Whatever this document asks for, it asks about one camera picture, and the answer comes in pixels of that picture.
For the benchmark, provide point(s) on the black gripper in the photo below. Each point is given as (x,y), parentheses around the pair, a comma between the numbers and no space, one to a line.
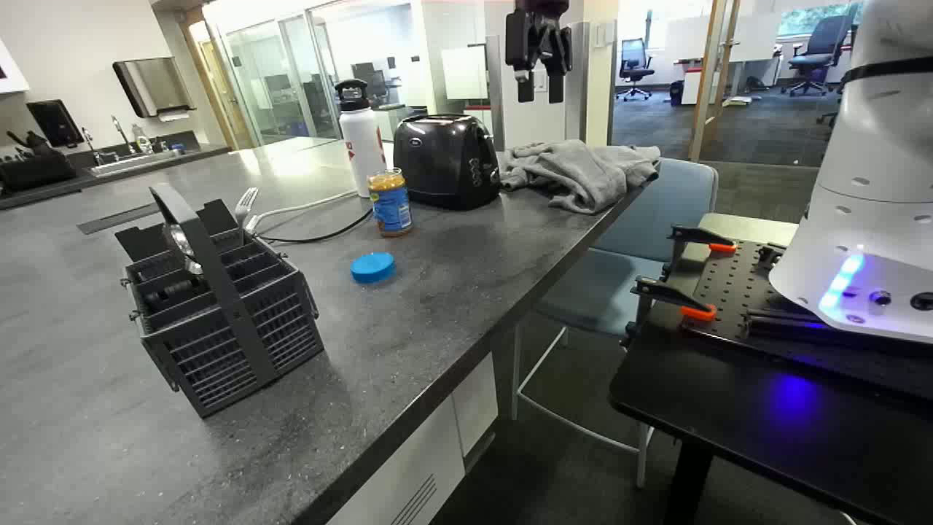
(541,24)

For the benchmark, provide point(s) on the grey fleece sweater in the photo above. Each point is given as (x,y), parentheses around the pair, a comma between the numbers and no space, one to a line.
(585,172)

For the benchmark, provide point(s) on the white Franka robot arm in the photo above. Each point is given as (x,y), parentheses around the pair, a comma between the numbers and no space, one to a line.
(869,185)

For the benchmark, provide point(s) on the dark office chair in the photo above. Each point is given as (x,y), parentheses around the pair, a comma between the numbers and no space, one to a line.
(636,63)
(820,47)

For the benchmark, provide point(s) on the blue chair white legs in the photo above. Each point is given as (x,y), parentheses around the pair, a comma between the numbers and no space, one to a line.
(642,220)

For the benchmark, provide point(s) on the black toaster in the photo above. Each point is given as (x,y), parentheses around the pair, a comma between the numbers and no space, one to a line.
(447,162)

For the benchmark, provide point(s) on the white water bottle black cap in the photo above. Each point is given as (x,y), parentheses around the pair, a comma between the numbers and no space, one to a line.
(362,140)

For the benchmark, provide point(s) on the open peanut butter jar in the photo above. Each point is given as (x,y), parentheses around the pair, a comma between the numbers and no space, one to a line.
(393,209)

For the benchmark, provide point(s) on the blue jar lid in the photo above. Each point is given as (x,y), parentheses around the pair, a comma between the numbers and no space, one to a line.
(375,266)

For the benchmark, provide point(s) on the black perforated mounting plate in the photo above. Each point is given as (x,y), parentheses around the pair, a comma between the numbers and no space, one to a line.
(732,292)

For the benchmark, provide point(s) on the dark grey cutlery basket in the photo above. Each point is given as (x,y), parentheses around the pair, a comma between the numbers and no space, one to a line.
(219,311)

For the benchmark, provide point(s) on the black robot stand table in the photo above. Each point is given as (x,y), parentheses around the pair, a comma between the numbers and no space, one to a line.
(776,417)

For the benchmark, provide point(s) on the sink faucet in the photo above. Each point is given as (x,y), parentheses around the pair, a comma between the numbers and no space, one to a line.
(122,134)

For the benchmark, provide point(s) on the black monitor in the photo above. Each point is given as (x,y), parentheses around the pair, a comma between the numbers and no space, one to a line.
(54,120)

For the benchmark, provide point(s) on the black dish rack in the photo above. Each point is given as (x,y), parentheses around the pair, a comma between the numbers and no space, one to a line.
(33,167)

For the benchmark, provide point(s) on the wall paper towel dispenser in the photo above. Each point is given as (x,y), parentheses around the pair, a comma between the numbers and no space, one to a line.
(151,89)

